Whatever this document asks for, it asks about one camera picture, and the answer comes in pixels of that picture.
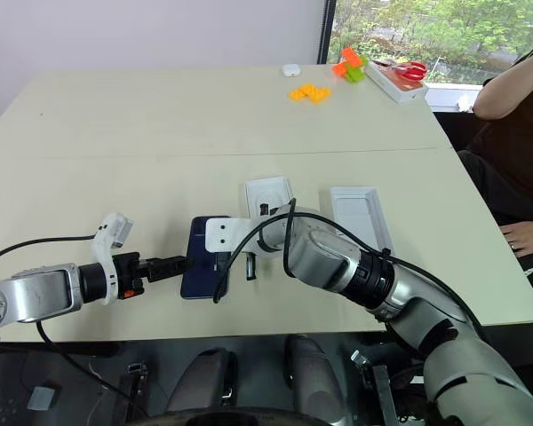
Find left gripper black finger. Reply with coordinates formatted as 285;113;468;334
141;256;192;270
147;265;184;283

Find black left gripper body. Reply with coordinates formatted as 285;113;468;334
114;251;151;301

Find dark blue smartphone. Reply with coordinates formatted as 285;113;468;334
179;216;233;301

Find white box tray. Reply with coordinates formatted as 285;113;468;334
330;185;394;257

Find white phone box base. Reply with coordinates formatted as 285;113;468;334
242;176;295;222

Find white and orange flat box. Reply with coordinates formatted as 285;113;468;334
364;59;429;106

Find person's hand with ring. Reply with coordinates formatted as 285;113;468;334
500;220;533;258

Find dark grey rounded shape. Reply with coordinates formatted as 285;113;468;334
285;333;346;422
166;348;240;414

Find yellow toy brick block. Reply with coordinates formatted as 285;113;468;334
288;83;333;105

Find grey block on floor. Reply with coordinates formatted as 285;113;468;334
26;385;57;412

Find large orange toy brick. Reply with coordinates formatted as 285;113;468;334
339;46;361;67

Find grey metal bar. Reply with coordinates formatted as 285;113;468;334
371;364;400;426

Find person in dark clothes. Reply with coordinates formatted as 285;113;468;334
455;37;533;276

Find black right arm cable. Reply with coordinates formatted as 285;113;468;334
212;198;488;332

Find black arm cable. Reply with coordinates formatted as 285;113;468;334
212;198;488;332
0;234;152;421

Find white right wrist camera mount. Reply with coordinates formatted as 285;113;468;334
203;216;261;255

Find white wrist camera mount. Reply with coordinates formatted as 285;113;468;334
91;212;135;307
203;216;261;255

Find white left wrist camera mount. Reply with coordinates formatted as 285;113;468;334
91;212;135;307

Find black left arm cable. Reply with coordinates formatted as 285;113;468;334
0;234;152;421

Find black window frame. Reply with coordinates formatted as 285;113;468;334
317;0;338;66

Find red handled scissors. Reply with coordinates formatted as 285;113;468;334
384;60;429;82

